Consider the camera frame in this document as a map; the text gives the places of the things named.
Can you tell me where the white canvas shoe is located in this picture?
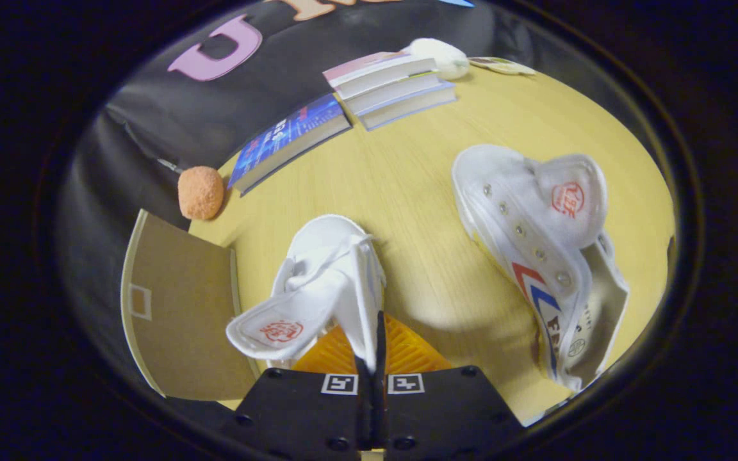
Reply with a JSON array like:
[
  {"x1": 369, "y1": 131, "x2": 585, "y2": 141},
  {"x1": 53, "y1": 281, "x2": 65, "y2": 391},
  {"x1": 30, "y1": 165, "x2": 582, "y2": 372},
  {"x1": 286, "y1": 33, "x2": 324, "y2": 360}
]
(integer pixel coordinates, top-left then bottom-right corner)
[
  {"x1": 451, "y1": 144, "x2": 631, "y2": 392},
  {"x1": 225, "y1": 214, "x2": 388, "y2": 373}
]

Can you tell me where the blue cover book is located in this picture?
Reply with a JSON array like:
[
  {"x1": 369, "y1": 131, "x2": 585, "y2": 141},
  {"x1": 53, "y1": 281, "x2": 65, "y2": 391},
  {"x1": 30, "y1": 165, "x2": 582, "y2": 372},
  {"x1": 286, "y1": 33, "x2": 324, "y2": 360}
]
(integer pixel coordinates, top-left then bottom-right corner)
[{"x1": 227, "y1": 93, "x2": 352, "y2": 197}]

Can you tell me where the white plush ball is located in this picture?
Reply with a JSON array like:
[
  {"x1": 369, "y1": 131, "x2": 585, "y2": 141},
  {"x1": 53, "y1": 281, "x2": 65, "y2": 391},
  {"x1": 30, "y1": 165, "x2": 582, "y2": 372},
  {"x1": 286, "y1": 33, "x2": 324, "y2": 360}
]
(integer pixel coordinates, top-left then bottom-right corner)
[{"x1": 404, "y1": 37, "x2": 471, "y2": 81}]

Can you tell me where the lavender cover book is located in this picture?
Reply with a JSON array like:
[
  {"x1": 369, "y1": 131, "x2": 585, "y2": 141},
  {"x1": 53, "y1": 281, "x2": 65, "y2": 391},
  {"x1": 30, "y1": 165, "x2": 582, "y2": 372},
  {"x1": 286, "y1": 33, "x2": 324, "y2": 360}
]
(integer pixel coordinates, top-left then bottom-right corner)
[{"x1": 356, "y1": 82, "x2": 458, "y2": 132}]

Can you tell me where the beige storage box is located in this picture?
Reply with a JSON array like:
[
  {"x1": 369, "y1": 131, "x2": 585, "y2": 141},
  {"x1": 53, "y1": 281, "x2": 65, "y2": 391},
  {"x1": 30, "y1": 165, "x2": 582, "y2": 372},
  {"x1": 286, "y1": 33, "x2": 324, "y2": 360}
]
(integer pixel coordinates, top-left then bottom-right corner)
[{"x1": 120, "y1": 209, "x2": 261, "y2": 402}]

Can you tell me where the orange sponge ball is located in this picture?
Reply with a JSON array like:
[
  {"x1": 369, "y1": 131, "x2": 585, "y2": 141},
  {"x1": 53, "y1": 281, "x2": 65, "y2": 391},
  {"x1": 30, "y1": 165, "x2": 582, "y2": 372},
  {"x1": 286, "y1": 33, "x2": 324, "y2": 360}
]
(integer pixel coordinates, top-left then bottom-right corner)
[{"x1": 177, "y1": 166, "x2": 225, "y2": 221}]

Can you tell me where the pink cover book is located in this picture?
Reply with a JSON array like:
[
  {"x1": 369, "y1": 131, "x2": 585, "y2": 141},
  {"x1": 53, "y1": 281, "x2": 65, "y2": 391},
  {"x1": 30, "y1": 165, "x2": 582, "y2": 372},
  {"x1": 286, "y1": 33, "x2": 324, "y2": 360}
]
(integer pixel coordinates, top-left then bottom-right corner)
[{"x1": 322, "y1": 51, "x2": 438, "y2": 100}]

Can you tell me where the small divided grain tray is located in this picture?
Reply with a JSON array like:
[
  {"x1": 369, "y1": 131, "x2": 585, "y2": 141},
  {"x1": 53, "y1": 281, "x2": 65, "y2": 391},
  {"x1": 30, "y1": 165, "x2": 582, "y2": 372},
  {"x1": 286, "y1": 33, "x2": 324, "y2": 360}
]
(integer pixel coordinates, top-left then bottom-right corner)
[{"x1": 468, "y1": 56, "x2": 536, "y2": 76}]

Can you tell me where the pale green cover book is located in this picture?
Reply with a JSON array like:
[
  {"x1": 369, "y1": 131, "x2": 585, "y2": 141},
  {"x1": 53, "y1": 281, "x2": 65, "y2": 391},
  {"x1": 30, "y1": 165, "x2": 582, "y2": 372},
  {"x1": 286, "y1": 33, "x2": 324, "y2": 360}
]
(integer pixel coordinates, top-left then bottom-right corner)
[{"x1": 342, "y1": 72, "x2": 448, "y2": 117}]

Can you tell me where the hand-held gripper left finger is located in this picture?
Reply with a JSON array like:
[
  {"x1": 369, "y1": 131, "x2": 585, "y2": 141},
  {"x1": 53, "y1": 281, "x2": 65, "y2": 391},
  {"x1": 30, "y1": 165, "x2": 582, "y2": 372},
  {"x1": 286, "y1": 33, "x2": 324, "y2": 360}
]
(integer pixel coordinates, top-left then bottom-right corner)
[{"x1": 233, "y1": 323, "x2": 373, "y2": 454}]

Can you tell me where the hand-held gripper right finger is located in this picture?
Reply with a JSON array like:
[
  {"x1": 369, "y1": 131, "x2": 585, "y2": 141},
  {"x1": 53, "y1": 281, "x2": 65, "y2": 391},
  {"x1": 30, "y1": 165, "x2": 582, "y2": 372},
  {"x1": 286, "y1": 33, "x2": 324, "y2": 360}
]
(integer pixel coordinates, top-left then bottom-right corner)
[{"x1": 373, "y1": 311, "x2": 529, "y2": 457}]

